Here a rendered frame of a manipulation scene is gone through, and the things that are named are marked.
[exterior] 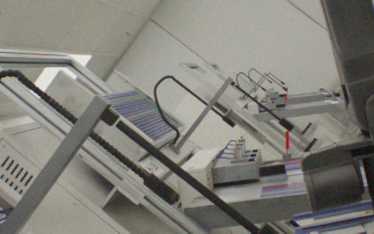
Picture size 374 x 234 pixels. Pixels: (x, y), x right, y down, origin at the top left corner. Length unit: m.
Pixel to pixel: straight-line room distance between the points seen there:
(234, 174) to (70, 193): 0.51
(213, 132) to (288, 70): 3.18
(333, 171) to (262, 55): 7.53
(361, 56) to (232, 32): 7.57
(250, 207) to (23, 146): 0.61
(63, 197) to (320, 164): 1.08
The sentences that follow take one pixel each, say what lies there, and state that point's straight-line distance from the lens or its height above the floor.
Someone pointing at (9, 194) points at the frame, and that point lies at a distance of 0.96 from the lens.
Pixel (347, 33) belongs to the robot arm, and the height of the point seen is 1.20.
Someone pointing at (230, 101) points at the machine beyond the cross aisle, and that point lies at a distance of 5.16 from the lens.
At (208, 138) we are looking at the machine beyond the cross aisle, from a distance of 5.24.
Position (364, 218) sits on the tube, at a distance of 1.12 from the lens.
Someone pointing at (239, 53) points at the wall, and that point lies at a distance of 8.28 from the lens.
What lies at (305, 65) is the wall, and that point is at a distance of 8.27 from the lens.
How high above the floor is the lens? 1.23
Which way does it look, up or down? 4 degrees up
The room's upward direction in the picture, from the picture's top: 52 degrees counter-clockwise
